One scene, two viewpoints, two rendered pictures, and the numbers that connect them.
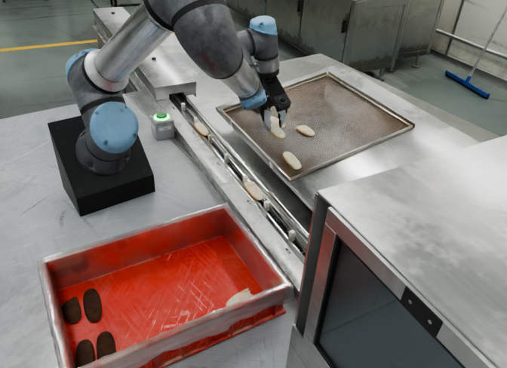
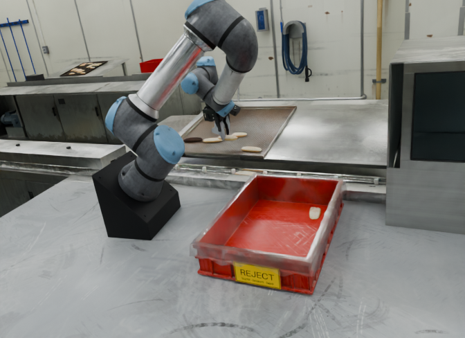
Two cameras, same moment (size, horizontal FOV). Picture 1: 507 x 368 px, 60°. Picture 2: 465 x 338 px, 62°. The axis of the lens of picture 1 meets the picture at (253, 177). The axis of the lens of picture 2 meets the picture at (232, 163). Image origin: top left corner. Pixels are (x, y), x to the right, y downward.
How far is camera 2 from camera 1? 86 cm
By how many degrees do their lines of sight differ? 32
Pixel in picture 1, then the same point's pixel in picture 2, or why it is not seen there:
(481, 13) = not seen: hidden behind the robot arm
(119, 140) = (180, 149)
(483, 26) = not seen: hidden behind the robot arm
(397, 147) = (300, 118)
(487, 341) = not seen: outside the picture
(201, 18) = (245, 26)
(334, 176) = (285, 143)
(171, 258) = (248, 221)
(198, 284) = (282, 221)
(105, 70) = (153, 100)
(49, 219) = (128, 253)
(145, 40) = (190, 62)
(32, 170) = (61, 243)
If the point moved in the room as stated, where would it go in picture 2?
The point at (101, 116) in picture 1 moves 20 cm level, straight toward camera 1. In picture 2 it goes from (162, 135) to (214, 140)
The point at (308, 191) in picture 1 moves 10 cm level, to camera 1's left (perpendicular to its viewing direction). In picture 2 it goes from (281, 156) to (262, 163)
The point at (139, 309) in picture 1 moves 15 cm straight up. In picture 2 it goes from (270, 247) to (265, 201)
